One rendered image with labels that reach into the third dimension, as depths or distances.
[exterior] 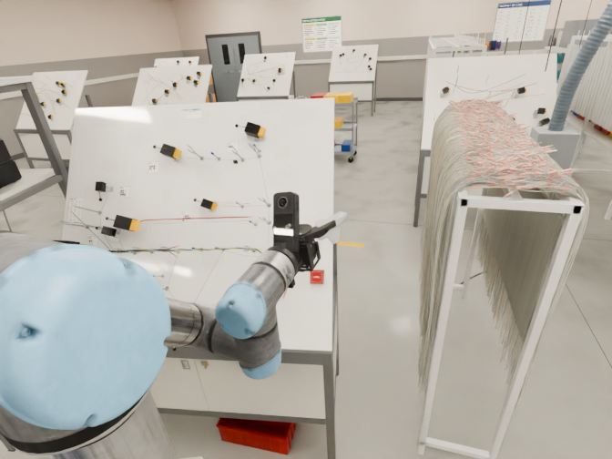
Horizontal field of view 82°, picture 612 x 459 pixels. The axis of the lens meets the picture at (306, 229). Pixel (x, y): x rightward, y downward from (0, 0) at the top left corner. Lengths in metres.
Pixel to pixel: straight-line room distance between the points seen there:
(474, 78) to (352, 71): 6.10
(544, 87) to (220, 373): 3.80
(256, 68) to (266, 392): 7.54
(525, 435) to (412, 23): 10.87
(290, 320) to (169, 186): 0.76
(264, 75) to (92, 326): 8.19
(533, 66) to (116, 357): 4.33
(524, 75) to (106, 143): 3.74
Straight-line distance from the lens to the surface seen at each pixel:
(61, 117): 7.00
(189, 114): 1.70
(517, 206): 1.30
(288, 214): 0.66
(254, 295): 0.55
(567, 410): 2.68
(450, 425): 2.38
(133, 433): 0.38
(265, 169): 1.50
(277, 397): 1.74
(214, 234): 1.51
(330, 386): 1.64
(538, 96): 4.26
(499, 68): 4.35
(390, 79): 12.09
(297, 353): 1.45
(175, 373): 1.79
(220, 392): 1.80
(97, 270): 0.28
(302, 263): 0.71
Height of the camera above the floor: 1.93
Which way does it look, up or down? 28 degrees down
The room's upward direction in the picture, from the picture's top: 4 degrees counter-clockwise
